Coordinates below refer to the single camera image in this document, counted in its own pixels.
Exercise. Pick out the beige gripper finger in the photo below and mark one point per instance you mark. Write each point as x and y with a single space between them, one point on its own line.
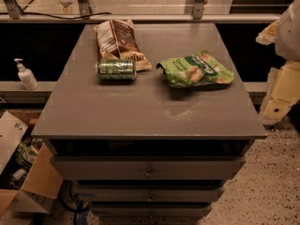
282 92
268 35

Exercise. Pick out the green soda can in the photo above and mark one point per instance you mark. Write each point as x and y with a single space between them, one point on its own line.
116 69

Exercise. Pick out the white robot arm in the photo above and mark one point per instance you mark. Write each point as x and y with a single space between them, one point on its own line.
287 44

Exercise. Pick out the green snack bag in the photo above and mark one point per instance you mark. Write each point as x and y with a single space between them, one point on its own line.
198 69

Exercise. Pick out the brown chip bag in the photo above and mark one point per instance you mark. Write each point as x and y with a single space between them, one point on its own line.
116 40

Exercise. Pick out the grey drawer cabinet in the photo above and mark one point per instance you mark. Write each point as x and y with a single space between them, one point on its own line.
143 118

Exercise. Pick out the top grey drawer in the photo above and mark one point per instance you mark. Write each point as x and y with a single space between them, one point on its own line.
148 168

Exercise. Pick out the grey drawer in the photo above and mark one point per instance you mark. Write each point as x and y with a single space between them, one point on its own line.
148 168
148 194
151 209

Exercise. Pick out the middle grey drawer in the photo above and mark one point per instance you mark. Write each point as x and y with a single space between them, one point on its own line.
148 194

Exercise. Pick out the bottom grey drawer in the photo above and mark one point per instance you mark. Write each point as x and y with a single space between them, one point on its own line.
151 209

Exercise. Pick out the white pump bottle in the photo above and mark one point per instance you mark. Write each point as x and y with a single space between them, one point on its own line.
26 75

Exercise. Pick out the open cardboard box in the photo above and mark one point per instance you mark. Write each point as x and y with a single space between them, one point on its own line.
28 181

